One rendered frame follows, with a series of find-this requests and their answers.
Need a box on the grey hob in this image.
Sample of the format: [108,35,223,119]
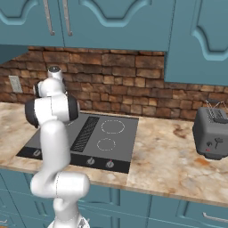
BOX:
[15,110,140,175]

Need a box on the teal base drawer front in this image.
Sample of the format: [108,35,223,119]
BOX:
[175,199,228,228]
[0,204,30,228]

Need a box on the grey toaster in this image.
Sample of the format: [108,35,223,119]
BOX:
[191,99,228,161]

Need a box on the teal extractor hood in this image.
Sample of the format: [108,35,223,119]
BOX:
[0,44,30,66]

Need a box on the teal base cupboard panel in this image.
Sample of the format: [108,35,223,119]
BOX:
[77,184,153,228]

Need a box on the silver cupboard handle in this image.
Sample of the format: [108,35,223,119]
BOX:
[61,0,74,37]
[42,0,56,37]

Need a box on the grey wall socket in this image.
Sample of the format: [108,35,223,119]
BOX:
[8,75,24,94]

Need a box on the teal wall cupboard door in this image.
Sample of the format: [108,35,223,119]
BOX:
[0,0,66,48]
[58,0,176,53]

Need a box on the tall teal cupboard door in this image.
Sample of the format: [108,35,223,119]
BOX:
[164,0,228,87]

